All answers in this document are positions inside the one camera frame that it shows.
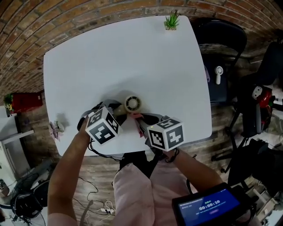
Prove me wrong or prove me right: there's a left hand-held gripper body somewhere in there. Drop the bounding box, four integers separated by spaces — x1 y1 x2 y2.
76 102 124 146

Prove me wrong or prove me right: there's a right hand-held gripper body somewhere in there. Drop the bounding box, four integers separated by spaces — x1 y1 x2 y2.
145 118 184 152

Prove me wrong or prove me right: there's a pink cloth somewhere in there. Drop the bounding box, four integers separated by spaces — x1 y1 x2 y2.
130 112 146 139

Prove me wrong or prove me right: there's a person's left forearm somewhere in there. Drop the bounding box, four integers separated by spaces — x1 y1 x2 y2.
47 120 91 221

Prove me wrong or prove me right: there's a person's right forearm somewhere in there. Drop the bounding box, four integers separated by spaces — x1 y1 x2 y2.
172 147 224 192

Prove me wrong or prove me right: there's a white handheld fan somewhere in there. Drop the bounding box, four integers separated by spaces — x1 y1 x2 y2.
214 65 223 85

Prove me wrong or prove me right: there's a pink potted plant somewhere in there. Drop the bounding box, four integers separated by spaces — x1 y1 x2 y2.
49 120 65 142

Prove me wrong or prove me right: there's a person's pink clothing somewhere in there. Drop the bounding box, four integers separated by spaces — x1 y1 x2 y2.
47 158 199 226

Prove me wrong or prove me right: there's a purple cloth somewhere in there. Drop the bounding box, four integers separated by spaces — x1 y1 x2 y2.
204 65 212 82

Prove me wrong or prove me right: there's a red box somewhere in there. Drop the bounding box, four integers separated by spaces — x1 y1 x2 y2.
12 92 44 113

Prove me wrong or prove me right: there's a white power strip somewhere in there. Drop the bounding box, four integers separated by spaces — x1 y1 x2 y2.
100 200 115 215

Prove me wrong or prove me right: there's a black tablet blue screen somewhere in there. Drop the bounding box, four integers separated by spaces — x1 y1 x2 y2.
172 182 246 226

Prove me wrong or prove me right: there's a green potted plant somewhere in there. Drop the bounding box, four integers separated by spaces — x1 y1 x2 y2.
164 10 180 31

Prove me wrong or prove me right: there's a green yellow plant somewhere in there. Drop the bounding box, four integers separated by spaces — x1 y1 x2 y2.
3 93 14 117

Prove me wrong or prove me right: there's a black swivel chair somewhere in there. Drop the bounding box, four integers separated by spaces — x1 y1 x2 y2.
227 139 283 192

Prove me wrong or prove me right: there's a red white toy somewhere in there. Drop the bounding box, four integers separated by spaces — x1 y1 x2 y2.
252 85 276 124

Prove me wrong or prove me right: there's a black folding chair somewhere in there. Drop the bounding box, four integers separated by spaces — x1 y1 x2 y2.
194 19 248 137

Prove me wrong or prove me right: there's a black office chair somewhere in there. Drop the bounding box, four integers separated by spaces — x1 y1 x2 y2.
234 41 283 162

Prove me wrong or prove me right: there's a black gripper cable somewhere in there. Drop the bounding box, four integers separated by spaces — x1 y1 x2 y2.
88 141 124 161
164 147 180 163

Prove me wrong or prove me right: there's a grey strap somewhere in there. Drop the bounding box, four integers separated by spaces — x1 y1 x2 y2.
80 200 93 226

